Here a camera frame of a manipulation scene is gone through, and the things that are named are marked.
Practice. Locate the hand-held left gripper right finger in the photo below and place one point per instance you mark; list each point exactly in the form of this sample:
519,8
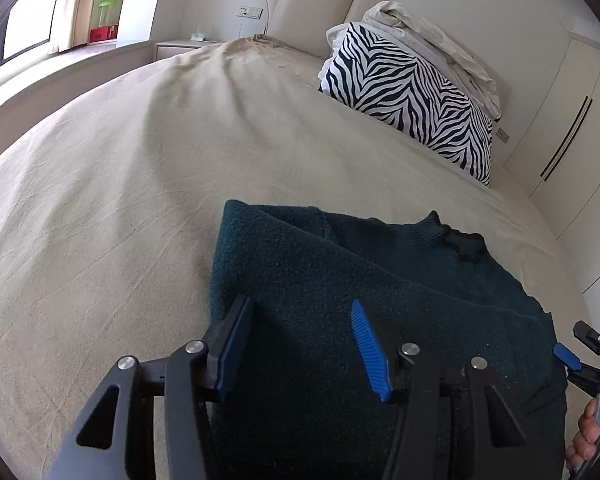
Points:
370,350

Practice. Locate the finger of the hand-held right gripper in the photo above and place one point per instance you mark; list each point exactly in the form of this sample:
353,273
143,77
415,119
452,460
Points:
567,355
590,335

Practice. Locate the white nightstand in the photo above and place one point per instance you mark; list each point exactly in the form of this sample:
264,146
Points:
175,49

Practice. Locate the crumpled cream blanket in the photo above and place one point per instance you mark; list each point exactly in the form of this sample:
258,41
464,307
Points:
430,30

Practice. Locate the grey window ledge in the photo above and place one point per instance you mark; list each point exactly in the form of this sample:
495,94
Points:
55,80

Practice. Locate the zebra print pillow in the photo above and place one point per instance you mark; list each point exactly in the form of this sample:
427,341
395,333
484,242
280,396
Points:
405,90

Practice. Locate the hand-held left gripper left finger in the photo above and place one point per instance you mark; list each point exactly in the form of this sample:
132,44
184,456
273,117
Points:
232,345

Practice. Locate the white wardrobe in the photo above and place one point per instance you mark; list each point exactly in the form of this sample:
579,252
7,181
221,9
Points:
580,110

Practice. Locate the beige padded headboard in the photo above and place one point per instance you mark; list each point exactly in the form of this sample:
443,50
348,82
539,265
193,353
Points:
310,0

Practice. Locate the dark teal knit sweater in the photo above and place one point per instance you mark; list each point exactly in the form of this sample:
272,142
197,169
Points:
305,270

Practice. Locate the red box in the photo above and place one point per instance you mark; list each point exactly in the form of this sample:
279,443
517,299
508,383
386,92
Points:
102,34

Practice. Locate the white wall outlet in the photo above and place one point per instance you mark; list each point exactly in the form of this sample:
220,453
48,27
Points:
250,12

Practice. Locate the beige curtain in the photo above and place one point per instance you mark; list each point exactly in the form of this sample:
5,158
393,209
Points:
72,5

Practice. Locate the person's right hand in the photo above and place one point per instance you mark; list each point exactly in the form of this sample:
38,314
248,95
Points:
582,440

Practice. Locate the bed with cream sheet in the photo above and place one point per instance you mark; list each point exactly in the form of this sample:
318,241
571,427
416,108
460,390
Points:
130,185

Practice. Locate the small white nightstand object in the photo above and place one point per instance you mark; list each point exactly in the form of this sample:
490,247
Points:
198,37

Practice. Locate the small wall outlet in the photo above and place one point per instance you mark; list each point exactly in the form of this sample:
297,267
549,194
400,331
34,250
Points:
504,135

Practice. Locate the black framed window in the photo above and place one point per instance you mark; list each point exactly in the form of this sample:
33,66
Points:
25,20

